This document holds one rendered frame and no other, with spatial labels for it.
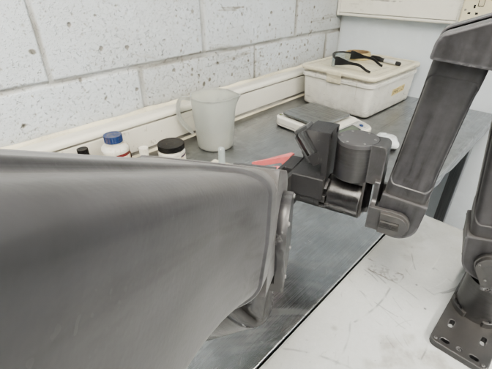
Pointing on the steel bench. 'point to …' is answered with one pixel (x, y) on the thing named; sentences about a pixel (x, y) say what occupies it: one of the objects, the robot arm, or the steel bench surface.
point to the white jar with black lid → (171, 148)
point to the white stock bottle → (115, 145)
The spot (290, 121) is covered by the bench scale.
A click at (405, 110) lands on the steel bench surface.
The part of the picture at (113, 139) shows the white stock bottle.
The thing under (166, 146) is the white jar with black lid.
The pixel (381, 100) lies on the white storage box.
